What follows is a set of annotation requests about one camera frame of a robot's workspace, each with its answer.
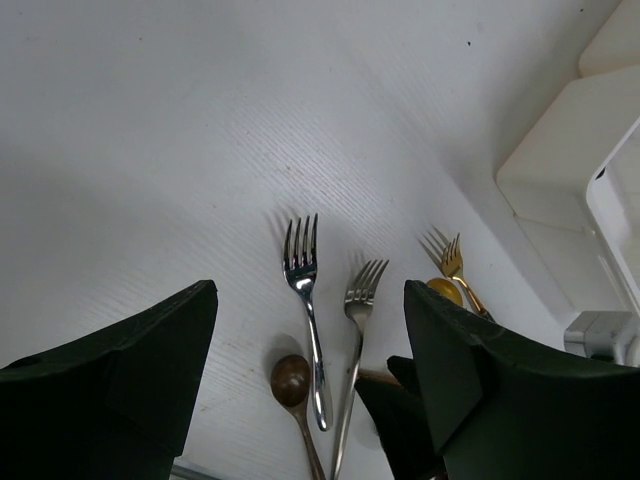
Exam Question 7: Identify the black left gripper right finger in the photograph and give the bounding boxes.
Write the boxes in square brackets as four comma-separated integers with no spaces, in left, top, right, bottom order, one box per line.
[356,280,639,479]

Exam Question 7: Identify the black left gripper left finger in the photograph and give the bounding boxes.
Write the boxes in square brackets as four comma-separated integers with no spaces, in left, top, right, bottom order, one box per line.
[1,280,218,479]

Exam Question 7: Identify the silver fork matte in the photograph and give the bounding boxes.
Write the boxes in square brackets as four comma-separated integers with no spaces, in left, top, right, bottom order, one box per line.
[331,260,389,479]

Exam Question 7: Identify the dark brown spoon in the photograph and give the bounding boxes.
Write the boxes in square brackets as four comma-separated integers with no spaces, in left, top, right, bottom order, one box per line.
[270,354,326,480]

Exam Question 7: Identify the silver fork shiny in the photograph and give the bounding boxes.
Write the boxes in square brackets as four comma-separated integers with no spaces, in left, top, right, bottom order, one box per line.
[282,213,334,432]

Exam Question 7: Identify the white near container tray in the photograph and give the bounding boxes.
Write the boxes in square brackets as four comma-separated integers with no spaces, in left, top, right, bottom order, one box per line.
[496,66,639,303]

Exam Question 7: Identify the gold spoon green handle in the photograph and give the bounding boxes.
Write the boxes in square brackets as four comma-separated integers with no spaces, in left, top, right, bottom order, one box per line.
[427,278,465,307]

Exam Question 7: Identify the gold fork green handle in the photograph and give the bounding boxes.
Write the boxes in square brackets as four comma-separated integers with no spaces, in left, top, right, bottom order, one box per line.
[440,234,495,323]

